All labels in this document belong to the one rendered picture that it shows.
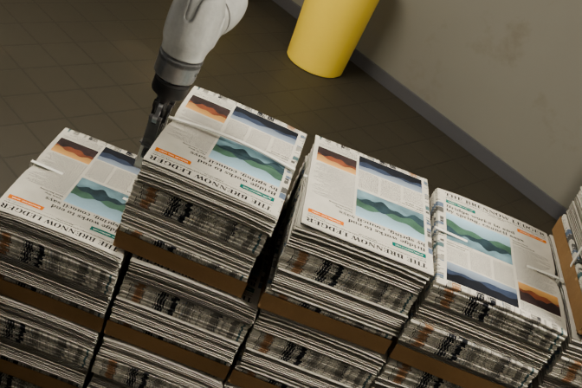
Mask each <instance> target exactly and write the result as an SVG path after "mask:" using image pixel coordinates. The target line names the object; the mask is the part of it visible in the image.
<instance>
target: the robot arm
mask: <svg viewBox="0 0 582 388"><path fill-rule="evenodd" d="M247 7H248V0H173V1H172V3H171V7H170V9H169V11H168V14H167V17H166V20H165V26H164V29H163V41H162V44H161V46H160V48H159V52H158V57H157V60H156V62H155V64H154V69H155V72H156V73H155V75H154V78H153V81H152V90H153V91H154V92H155V93H156V94H157V95H158V96H157V99H156V98H155V100H154V102H153V103H152V111H151V113H150V114H149V119H148V123H147V126H146V129H145V134H144V137H143V139H141V140H140V141H139V142H140V143H141V147H140V149H139V153H138V156H137V158H136V161H135V164H134V166H135V167H137V168H139V169H141V167H142V165H141V164H142V162H143V161H144V160H143V158H144V156H145V155H146V154H147V152H148V151H149V149H150V148H151V146H152V144H153V143H154V141H155V140H156V139H157V137H158V136H159V135H160V134H161V133H162V131H163V128H164V126H165V122H166V120H167V118H168V117H169V115H170V113H171V110H172V109H173V107H174V105H175V103H176V101H181V100H183V99H185V97H186V95H187V94H188V91H189V88H190V86H191V85H192V84H193V82H194V81H195V80H196V79H197V75H198V73H199V71H200V68H201V67H202V65H203V63H204V58H205V56H206V55H207V54H208V53H209V52H210V51H211V50H212V49H213V48H214V47H215V45H216V43H217V41H218V39H219V38H220V37H221V36H222V35H224V34H226V33H227V32H229V31H230V30H232V29H233V28H234V27H235V26H236V25H237V24H238V23H239V22H240V20H241V19H242V18H243V15H244V14H245V11H246V9H247Z"/></svg>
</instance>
